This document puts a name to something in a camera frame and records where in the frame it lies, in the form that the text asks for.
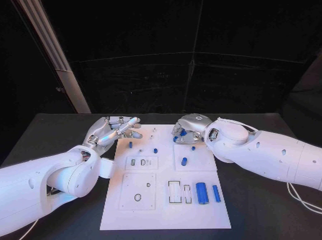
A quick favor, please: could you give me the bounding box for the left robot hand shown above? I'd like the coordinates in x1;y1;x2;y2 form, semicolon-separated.
81;115;143;156

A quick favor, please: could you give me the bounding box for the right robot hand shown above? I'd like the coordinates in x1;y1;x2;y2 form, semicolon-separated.
170;113;213;145

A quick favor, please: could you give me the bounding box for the white task board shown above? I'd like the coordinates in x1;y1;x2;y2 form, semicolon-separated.
98;124;231;231

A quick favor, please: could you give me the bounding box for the thick long blue cylinder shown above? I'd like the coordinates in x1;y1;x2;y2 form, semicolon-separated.
195;182;209;205

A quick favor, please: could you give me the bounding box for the thin long blue cylinder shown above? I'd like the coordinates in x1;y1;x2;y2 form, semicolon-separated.
211;184;221;203

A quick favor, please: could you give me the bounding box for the white cable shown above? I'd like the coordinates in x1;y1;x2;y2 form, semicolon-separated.
216;116;258;132
18;218;39;240
288;183;322;214
285;182;322;219

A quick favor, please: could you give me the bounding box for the grey metal post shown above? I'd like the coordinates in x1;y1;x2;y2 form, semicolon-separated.
11;0;93;114

